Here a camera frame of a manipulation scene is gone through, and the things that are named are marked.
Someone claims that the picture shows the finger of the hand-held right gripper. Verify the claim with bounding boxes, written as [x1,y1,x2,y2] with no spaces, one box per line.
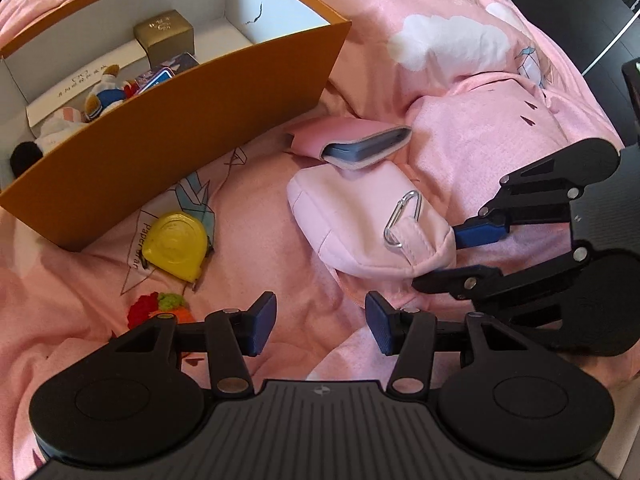
[452,146,585,251]
[412,246,593,331]

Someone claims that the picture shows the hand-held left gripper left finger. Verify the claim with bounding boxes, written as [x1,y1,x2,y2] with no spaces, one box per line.
[107,290,278,397]

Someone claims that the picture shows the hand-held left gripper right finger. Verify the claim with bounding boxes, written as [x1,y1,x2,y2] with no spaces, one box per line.
[364,291,536,397]

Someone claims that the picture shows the pink zipper pouch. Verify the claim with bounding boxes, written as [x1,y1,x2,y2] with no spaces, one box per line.
[286,160,458,279]

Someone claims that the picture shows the orange cardboard box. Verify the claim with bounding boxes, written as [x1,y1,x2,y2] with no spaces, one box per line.
[0,0,353,254]

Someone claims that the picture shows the plush dog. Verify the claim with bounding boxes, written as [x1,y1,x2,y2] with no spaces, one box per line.
[82,62,139,122]

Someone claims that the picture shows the white plush with striped hat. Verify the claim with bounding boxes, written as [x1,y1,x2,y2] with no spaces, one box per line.
[10,105,89,179]

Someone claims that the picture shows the silver carabiner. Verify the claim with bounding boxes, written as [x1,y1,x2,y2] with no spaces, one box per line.
[383,191,425,249]

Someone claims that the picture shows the red green crochet toy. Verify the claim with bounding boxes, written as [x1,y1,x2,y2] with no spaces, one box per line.
[126,291,191,332]

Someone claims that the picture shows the yellow tape measure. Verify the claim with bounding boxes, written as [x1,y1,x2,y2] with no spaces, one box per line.
[141,211,211,284]

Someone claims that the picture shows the blue-grey power bank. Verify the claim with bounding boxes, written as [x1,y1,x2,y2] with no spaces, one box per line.
[322,128,412,170]

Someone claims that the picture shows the pink printed bedsheet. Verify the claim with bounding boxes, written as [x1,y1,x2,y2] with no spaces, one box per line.
[0,0,640,480]

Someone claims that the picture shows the pink fabric sleeve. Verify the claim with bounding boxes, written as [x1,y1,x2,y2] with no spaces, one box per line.
[285,119,414,171]

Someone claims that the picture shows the black cabinet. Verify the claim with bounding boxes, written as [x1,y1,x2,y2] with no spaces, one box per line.
[492,0,640,82]

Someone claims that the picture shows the blue card packet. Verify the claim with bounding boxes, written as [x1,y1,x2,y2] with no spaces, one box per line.
[135,67,177,94]

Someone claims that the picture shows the dark small packet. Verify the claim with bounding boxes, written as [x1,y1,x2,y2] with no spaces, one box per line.
[160,51,200,74]

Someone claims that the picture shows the flat white printed box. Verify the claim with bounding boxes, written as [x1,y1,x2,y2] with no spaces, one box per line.
[25,40,152,139]

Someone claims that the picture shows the gold gift box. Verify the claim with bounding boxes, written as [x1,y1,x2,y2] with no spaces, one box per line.
[133,8,196,64]

